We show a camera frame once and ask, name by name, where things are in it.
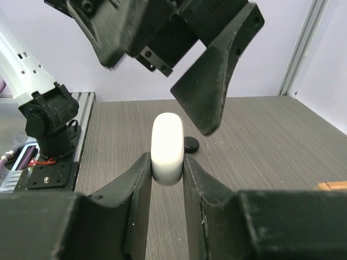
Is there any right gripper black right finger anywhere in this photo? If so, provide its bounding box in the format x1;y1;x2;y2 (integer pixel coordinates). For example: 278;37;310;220
183;154;346;259

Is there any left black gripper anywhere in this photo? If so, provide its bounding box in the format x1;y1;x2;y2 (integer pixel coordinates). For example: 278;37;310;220
45;1;265;136

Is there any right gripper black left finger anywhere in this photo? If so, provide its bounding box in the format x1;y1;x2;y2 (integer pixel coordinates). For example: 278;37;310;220
1;153;151;259

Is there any black earbud case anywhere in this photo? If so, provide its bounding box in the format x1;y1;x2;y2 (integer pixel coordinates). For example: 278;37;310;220
184;136;200;154

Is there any white earbud case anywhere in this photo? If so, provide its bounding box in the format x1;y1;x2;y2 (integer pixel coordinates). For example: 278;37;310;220
151;113;184;186

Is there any wooden clothes rack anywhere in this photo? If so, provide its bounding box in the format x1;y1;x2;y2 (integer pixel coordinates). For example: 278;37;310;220
316;181;347;191

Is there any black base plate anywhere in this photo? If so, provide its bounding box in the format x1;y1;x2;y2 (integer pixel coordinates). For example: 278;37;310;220
8;129;82;192

